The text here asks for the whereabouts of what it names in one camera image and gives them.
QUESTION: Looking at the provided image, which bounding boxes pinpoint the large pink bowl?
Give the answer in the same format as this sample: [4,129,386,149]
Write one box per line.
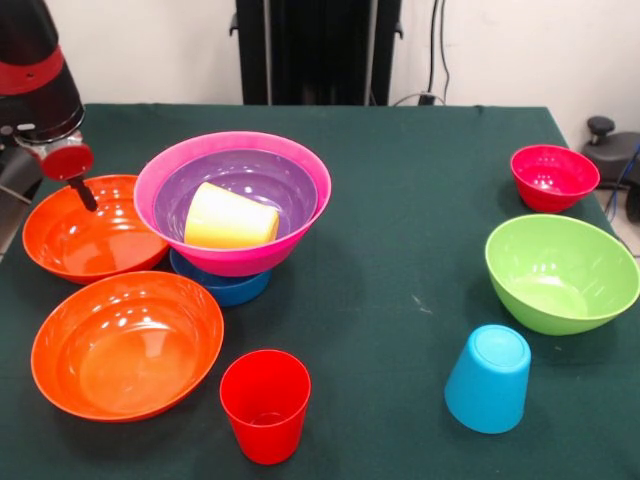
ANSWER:
[133,130,333,278]

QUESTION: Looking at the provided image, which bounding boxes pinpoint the small crimson bowl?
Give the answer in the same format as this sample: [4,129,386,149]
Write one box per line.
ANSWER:
[509,144,601,214]

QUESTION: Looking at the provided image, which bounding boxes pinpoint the black wall cable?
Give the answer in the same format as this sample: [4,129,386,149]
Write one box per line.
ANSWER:
[392,0,454,107]

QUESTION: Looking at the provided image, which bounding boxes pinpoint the dark green tablecloth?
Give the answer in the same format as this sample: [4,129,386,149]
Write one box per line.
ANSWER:
[0,103,640,480]

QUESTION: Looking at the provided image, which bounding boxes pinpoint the blue cable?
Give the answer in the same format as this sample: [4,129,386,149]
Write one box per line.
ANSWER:
[604,144,640,221]

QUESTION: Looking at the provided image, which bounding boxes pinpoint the green bowl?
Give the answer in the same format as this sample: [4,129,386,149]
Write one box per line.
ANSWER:
[484,213,640,337]

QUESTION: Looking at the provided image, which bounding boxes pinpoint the yellow cup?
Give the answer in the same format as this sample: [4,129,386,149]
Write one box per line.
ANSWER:
[183,181,281,250]

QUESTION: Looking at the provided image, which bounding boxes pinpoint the purple bowl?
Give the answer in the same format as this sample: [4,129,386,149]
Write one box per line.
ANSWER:
[153,148,320,250]

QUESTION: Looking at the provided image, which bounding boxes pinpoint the red cup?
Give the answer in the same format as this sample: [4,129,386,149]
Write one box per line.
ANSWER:
[219,348,313,466]

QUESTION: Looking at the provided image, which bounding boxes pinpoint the light blue cup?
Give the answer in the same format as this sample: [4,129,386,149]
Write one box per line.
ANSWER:
[444,323,533,435]

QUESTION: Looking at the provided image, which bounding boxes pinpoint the orange bowl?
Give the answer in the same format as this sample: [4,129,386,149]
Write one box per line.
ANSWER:
[22,174,170,285]
[30,271,225,423]

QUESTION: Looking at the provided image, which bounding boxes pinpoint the blue bowl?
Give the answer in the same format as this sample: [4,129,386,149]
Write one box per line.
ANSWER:
[168,248,273,308]

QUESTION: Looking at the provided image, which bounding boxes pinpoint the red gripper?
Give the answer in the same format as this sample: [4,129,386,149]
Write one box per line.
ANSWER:
[40,143,99,213]

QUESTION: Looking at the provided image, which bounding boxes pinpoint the black caster leg with knob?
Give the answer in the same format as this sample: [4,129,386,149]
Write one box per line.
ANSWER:
[0,144,46,206]
[582,115,640,224]

